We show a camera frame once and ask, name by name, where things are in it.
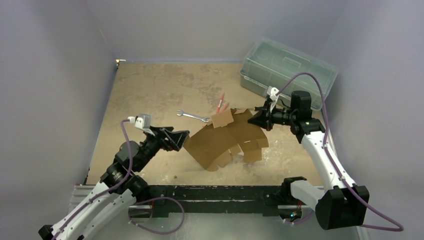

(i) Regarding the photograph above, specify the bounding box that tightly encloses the silver open-end wrench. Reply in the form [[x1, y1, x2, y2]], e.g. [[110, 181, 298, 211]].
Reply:
[[176, 109, 210, 123]]

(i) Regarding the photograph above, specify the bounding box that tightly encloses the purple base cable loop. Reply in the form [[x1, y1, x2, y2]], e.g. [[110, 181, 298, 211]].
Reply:
[[127, 196, 186, 235]]

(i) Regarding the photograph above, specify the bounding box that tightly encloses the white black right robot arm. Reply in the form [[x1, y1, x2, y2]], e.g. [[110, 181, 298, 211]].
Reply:
[[248, 87, 370, 230]]

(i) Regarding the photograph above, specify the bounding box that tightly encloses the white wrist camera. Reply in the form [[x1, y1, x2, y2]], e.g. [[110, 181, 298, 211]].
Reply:
[[266, 86, 279, 113], [127, 113, 154, 135]]

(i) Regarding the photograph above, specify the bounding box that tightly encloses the brown cardboard box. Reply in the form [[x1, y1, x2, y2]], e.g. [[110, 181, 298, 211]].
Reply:
[[183, 108, 269, 172]]

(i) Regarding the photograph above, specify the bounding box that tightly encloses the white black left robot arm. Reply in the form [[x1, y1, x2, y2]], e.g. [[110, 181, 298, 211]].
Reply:
[[38, 126, 190, 240]]

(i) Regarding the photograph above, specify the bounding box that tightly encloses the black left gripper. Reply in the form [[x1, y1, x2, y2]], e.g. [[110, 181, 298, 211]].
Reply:
[[135, 124, 189, 171]]

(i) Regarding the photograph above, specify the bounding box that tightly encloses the red pen with white label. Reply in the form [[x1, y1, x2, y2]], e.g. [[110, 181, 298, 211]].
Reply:
[[215, 93, 225, 114]]

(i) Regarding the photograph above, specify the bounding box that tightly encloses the salmon pen middle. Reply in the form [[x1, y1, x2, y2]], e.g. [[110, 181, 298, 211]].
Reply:
[[221, 102, 230, 112]]

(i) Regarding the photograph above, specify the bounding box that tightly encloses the yellow black screwdriver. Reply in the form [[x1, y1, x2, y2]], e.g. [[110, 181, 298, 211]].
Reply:
[[234, 106, 261, 112]]

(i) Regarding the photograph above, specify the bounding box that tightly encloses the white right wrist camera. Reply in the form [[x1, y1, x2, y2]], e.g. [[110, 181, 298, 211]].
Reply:
[[266, 86, 279, 113]]

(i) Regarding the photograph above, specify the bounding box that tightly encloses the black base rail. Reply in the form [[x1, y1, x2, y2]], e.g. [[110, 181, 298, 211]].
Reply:
[[129, 183, 310, 219]]

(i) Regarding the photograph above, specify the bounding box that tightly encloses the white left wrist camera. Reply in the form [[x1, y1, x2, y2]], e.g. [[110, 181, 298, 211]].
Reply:
[[127, 113, 154, 135]]

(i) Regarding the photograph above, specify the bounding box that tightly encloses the clear plastic storage box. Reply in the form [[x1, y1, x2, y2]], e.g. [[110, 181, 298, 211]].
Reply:
[[240, 38, 339, 111]]

